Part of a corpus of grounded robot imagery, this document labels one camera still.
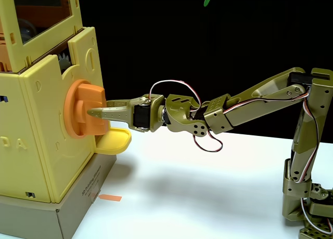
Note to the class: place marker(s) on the orange vending machine knob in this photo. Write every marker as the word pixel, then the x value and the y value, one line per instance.
pixel 86 93

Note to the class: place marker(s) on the yellow capsule vending machine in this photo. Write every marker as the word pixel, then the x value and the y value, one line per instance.
pixel 44 135

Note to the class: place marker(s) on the yellow dispensing tray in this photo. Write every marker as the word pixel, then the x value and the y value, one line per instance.
pixel 114 141

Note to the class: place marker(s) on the grey gear wheel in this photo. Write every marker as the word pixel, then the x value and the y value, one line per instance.
pixel 63 60

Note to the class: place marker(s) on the orange tape arrow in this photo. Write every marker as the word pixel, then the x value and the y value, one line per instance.
pixel 110 197

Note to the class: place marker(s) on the clear tape strip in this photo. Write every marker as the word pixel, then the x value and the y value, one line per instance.
pixel 95 196

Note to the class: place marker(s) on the brown cardboard box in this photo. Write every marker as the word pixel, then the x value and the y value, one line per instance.
pixel 33 218

